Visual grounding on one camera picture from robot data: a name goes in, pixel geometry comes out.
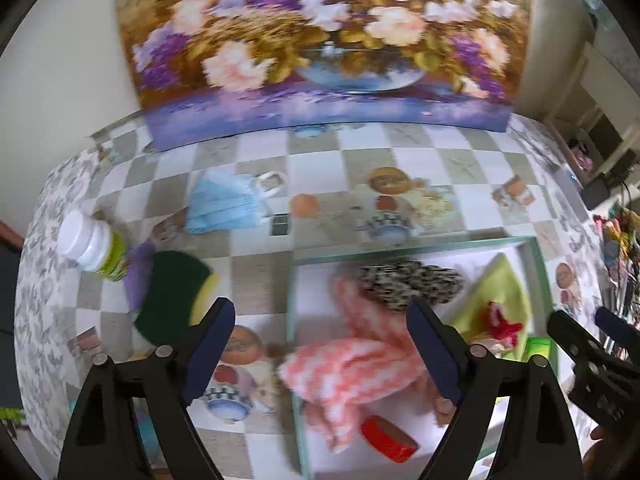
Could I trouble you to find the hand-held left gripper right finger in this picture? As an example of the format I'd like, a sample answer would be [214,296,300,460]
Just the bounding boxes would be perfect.
[406,300,583,480]

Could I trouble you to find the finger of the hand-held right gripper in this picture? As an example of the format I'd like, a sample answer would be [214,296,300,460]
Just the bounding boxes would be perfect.
[594,306,640,353]
[546,309,603,368]

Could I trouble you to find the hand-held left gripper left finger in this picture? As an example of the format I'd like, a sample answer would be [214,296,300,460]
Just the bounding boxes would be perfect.
[57,297,236,480]

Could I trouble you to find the green yellow scouring sponge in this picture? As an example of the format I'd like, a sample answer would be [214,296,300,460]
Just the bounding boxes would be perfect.
[134,250,221,346]

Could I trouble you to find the red fabric flower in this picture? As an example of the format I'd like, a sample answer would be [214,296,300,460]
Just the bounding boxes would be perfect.
[480,301,526,348]

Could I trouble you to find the leopard print scrunchie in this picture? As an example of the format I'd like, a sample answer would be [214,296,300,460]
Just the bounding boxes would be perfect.
[357,259,466,311]

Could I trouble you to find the red tape roll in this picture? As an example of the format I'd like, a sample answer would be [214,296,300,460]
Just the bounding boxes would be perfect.
[361,415,418,462]

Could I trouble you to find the green-rimmed white tray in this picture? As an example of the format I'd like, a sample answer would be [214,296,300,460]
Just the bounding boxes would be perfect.
[286,235,556,480]

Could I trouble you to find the colourful stationery clutter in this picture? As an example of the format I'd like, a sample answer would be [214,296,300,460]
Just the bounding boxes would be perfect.
[594,205,640,311]

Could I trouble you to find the light green cloth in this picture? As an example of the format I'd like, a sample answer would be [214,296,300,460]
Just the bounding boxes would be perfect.
[447,254,533,361]

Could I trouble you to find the pink white knit cloth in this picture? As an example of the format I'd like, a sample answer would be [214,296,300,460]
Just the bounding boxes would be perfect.
[277,272,458,453]

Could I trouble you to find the purple baby wipes pack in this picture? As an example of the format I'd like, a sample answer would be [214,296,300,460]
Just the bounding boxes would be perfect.
[125,241,161,311]

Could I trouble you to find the blue face mask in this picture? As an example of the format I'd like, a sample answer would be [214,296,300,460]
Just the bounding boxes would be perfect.
[186,169,288,235]

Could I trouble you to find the white pill bottle green label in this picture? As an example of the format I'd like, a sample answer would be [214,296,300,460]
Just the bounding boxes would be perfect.
[57,210,132,281]

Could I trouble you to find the grey floral tablecloth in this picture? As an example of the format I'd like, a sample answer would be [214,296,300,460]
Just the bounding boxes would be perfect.
[15,152,131,461]

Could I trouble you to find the white shelf unit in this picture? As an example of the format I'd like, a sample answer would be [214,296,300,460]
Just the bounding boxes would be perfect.
[545,40,640,191]

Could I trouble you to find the floral painting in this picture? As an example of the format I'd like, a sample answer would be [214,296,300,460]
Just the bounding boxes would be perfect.
[112,0,533,148]

